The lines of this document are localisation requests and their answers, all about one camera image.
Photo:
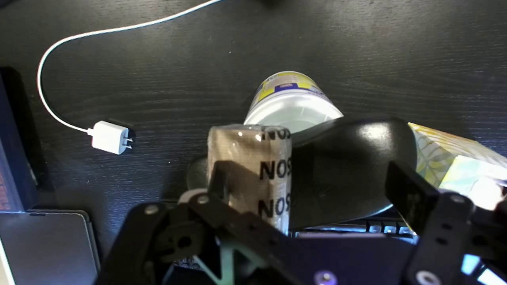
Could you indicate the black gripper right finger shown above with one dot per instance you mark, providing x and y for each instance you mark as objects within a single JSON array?
[{"x": 449, "y": 226}]

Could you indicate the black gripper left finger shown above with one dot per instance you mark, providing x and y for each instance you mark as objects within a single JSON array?
[{"x": 175, "y": 238}]

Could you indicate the yellow green tissue box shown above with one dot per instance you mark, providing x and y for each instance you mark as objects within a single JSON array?
[{"x": 454, "y": 158}]

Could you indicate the dark navy box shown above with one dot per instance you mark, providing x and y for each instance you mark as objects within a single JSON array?
[{"x": 14, "y": 158}]

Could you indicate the white charger plug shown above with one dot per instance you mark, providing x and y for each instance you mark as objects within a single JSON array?
[{"x": 110, "y": 136}]

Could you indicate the grey laptop corner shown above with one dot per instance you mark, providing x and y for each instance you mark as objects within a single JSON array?
[{"x": 49, "y": 247}]

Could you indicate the Lysol wipes canister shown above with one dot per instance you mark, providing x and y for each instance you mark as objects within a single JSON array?
[{"x": 291, "y": 105}]

